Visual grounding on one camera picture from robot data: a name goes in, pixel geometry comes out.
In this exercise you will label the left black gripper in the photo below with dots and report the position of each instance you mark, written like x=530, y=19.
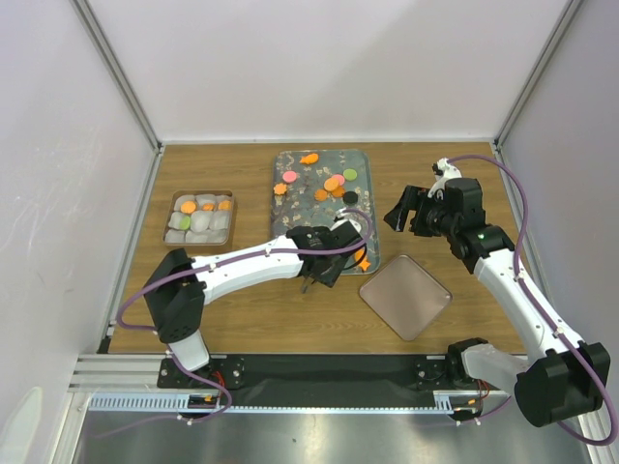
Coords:
x=330, y=277

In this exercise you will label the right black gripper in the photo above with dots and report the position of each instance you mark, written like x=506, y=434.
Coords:
x=410, y=201

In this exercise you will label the orange fish cookie bottom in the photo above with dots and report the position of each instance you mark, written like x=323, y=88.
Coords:
x=361, y=260

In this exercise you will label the orange fish cookie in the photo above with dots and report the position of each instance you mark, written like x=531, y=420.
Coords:
x=361, y=260
x=309, y=159

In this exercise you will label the brown translucent box lid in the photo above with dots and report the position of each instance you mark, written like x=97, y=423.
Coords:
x=405, y=296

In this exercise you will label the clear box with paper cups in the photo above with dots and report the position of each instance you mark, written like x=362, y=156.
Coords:
x=210, y=230

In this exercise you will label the green round cookie bottom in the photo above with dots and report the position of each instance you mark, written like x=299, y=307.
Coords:
x=185, y=223

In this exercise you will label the green round cookie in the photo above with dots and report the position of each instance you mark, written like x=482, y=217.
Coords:
x=185, y=223
x=349, y=174

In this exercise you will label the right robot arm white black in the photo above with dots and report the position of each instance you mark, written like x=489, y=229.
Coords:
x=562, y=375

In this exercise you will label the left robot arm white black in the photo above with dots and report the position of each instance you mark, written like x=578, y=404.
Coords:
x=181, y=286

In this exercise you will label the black round cookie top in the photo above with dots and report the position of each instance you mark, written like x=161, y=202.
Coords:
x=350, y=198

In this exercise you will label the green round cookie top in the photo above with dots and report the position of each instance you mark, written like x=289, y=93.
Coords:
x=349, y=174

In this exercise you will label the pink round cookie hidden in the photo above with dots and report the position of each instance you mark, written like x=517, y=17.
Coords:
x=339, y=178

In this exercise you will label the floral patterned metal tray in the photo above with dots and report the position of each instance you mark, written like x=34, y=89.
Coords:
x=311, y=186

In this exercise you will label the orange round cookie stacked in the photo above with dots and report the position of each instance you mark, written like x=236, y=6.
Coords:
x=331, y=184

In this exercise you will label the pink round cookie left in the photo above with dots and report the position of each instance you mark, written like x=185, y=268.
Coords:
x=289, y=176

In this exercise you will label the orange fish cookie top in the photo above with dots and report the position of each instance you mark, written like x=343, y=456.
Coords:
x=309, y=159

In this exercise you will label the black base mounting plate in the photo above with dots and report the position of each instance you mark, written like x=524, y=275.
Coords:
x=340, y=381

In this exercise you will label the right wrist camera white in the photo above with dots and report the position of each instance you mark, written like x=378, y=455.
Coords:
x=443, y=171

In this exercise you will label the aluminium frame rail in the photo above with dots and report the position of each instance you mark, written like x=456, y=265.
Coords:
x=153, y=383

